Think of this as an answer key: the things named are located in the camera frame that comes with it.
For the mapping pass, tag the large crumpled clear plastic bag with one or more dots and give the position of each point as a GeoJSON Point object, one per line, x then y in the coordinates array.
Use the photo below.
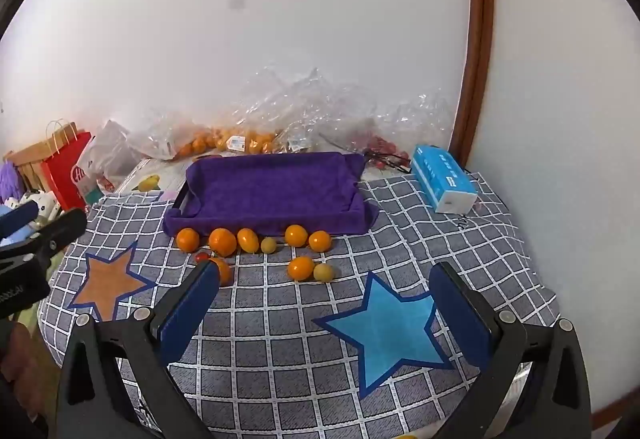
{"type": "Point", "coordinates": [390, 114]}

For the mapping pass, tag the yellow-green loquat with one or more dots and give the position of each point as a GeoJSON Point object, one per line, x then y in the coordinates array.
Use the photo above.
{"type": "Point", "coordinates": [268, 244]}

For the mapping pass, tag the labelled clear bag of mandarins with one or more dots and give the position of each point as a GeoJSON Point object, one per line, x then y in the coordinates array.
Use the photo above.
{"type": "Point", "coordinates": [245, 129]}

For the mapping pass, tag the brown paper bag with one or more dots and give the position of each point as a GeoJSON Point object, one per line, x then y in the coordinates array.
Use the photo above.
{"type": "Point", "coordinates": [30, 159]}

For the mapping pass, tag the brown wooden door frame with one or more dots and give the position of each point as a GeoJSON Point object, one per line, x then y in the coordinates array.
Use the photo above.
{"type": "Point", "coordinates": [480, 19]}

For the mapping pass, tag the teal white box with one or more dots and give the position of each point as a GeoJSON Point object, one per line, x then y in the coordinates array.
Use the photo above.
{"type": "Point", "coordinates": [90, 192]}

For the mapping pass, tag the purple plush toy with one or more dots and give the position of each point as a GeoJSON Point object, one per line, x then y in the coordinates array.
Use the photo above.
{"type": "Point", "coordinates": [10, 179]}

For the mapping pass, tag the white plastic bag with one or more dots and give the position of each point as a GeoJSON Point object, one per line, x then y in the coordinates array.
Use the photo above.
{"type": "Point", "coordinates": [107, 149]}

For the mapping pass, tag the white fruit print sheet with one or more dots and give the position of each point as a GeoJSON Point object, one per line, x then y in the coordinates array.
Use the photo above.
{"type": "Point", "coordinates": [150, 181]}

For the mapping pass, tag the red white packet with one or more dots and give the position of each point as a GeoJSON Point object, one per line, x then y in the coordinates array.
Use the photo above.
{"type": "Point", "coordinates": [106, 182]}

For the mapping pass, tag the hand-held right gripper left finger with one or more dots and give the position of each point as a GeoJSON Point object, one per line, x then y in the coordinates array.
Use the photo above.
{"type": "Point", "coordinates": [192, 314]}

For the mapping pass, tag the white spotted plush toy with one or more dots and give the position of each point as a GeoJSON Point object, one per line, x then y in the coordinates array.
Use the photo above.
{"type": "Point", "coordinates": [42, 206]}

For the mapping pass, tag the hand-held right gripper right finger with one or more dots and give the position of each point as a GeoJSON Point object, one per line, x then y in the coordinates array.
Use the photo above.
{"type": "Point", "coordinates": [457, 314]}

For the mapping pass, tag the red paper bag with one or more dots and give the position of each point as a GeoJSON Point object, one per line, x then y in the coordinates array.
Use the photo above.
{"type": "Point", "coordinates": [60, 174]}

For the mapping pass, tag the oblong orange mandarin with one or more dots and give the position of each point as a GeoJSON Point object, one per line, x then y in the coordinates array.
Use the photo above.
{"type": "Point", "coordinates": [247, 240]}

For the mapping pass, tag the grey plaid star blanket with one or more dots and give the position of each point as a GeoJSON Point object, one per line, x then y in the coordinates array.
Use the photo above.
{"type": "Point", "coordinates": [280, 344]}

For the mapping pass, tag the red tomato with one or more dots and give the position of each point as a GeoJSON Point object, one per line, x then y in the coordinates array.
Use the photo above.
{"type": "Point", "coordinates": [202, 257]}

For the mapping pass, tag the cluster of small red tomatoes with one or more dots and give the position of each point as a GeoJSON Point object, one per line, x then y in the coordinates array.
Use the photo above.
{"type": "Point", "coordinates": [380, 151]}

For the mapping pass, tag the blue tissue pack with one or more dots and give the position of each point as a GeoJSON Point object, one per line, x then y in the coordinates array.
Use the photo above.
{"type": "Point", "coordinates": [442, 179]}

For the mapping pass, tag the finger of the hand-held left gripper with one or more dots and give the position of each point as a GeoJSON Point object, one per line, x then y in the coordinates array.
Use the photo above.
{"type": "Point", "coordinates": [17, 217]}
{"type": "Point", "coordinates": [60, 231]}

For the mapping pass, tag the clear bag with few mandarins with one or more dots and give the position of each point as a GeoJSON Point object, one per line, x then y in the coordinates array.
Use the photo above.
{"type": "Point", "coordinates": [160, 139]}

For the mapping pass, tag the yellow loquat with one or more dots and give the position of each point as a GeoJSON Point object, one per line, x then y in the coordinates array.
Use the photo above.
{"type": "Point", "coordinates": [323, 272]}

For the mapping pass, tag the large orange mandarin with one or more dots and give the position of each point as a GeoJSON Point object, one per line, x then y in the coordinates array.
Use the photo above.
{"type": "Point", "coordinates": [222, 241]}

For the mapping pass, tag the purple towel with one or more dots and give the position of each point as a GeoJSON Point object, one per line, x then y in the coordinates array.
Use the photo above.
{"type": "Point", "coordinates": [270, 189]}

